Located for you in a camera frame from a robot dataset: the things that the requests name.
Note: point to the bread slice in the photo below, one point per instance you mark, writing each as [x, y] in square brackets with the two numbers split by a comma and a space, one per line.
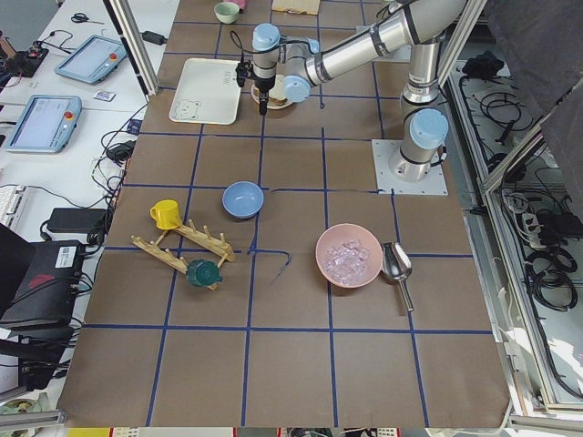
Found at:
[277, 94]

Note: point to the lower teach pendant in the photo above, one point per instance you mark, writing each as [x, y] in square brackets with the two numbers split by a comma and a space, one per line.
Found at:
[46, 124]

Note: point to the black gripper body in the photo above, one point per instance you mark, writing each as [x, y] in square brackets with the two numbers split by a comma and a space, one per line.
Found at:
[263, 85]

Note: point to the dark green mug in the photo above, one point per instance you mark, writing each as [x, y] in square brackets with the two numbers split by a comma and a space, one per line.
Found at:
[203, 273]

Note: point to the cream bear tray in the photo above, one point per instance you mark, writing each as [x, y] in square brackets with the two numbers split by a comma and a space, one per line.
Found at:
[207, 93]

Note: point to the black power brick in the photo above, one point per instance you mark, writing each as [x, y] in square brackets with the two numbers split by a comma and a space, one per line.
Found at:
[75, 220]

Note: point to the upper teach pendant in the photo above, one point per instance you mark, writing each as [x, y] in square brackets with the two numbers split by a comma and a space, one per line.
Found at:
[92, 61]

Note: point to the white round plate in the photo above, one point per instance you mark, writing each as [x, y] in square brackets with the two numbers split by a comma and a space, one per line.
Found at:
[255, 97]

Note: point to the black laptop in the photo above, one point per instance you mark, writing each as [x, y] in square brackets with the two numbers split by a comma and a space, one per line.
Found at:
[38, 280]

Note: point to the wooden cutting board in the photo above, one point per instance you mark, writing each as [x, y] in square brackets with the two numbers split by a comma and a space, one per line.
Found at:
[296, 7]

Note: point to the blue bowl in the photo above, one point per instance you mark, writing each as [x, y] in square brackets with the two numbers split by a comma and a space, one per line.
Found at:
[243, 199]

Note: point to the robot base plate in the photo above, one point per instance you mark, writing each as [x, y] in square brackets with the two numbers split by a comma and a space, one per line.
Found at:
[395, 175]

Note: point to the aluminium frame post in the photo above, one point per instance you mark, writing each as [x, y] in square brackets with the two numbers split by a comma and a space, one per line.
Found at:
[126, 27]

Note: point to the metal scoop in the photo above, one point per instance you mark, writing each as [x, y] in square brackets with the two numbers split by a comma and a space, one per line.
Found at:
[398, 267]

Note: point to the teach pendant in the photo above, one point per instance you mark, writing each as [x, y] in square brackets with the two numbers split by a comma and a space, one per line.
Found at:
[46, 124]
[92, 61]

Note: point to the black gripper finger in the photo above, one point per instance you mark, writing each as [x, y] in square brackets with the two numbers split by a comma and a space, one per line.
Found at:
[263, 103]

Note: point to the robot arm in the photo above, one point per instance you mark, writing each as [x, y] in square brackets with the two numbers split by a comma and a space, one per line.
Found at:
[418, 24]

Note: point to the yellow mug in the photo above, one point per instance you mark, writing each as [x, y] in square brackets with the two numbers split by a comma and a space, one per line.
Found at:
[166, 214]

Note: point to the pink cloth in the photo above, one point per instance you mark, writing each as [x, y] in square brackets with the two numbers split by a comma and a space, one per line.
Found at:
[242, 4]

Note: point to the pink bowl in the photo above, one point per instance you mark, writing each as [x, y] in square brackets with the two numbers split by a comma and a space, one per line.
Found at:
[338, 234]

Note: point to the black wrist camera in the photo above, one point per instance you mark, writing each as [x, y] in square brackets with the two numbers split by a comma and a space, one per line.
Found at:
[244, 72]

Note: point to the black scissors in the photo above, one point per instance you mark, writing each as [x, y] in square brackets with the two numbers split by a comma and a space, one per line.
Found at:
[80, 18]

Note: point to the green bowl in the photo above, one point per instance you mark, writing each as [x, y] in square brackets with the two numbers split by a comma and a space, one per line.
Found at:
[227, 12]

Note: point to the black power adapter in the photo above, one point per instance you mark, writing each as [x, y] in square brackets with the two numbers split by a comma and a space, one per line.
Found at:
[154, 38]

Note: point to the ice cubes pile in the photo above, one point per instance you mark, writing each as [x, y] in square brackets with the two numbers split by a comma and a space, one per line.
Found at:
[347, 263]

